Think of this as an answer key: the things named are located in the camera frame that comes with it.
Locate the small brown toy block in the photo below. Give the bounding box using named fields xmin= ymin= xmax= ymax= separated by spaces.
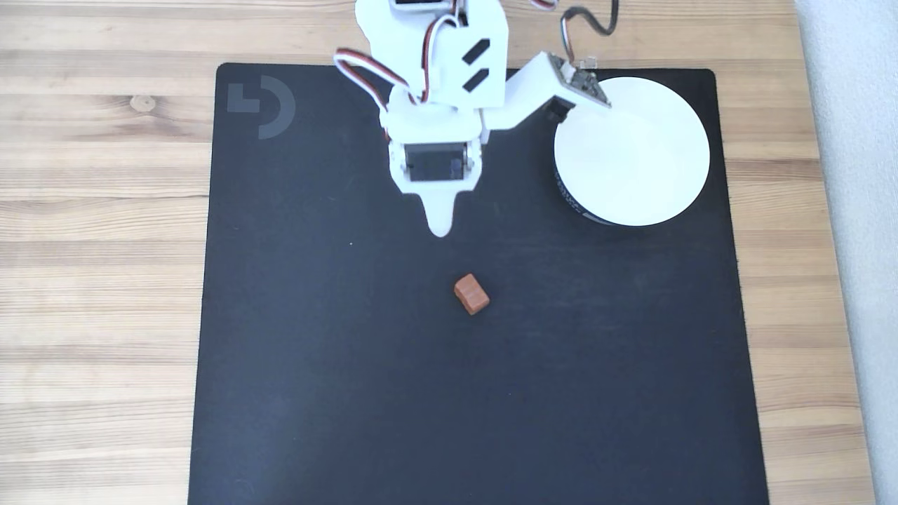
xmin=453 ymin=274 xmax=490 ymax=316

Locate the white round plate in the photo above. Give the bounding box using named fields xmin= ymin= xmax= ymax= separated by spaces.
xmin=554 ymin=76 xmax=711 ymax=227

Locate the black mat with logo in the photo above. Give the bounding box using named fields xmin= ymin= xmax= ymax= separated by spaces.
xmin=187 ymin=62 xmax=770 ymax=505

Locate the wrist camera board, white mount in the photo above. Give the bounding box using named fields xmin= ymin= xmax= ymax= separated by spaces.
xmin=483 ymin=50 xmax=612 ymax=132

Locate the black camera cable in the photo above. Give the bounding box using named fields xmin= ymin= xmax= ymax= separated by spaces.
xmin=560 ymin=0 xmax=619 ymax=64

